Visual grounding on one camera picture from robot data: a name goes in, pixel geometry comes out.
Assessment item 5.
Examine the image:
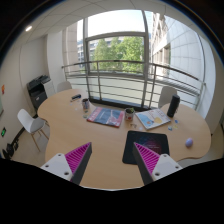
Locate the small black device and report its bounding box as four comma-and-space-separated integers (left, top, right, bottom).
71, 94, 81, 101

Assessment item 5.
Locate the white chair back right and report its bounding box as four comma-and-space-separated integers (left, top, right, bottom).
158, 86, 177, 108

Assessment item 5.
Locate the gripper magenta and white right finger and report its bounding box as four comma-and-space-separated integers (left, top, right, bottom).
133, 143, 182, 185

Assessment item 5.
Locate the white mug with plant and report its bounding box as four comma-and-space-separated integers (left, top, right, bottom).
125, 107, 135, 121

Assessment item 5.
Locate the open light blue booklet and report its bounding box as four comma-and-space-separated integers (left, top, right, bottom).
136, 109, 170, 130

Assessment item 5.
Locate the red and blue magazine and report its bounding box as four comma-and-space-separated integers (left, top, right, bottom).
87, 107, 124, 127

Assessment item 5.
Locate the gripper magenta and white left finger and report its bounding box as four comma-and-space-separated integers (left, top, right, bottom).
41, 143, 92, 185

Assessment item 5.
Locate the black cylindrical speaker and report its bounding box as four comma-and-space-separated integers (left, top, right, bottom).
167, 94, 180, 117

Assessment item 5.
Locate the white chair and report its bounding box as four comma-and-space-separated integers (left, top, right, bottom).
57, 81, 72, 92
17, 109, 49, 149
158, 86, 177, 108

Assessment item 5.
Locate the black office printer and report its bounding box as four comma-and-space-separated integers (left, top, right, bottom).
27, 75, 53, 110

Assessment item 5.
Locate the white chair on left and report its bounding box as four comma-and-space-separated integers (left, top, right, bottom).
17, 109, 49, 149

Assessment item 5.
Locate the white chair back left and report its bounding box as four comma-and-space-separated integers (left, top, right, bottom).
57, 81, 72, 92

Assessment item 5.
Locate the light purple computer mouse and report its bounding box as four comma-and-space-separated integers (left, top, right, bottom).
185, 138, 193, 148

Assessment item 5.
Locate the metal balcony railing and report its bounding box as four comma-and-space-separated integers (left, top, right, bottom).
62, 60, 205, 109

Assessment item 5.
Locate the black mouse pad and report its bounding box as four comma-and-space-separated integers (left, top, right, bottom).
122, 131, 170, 165

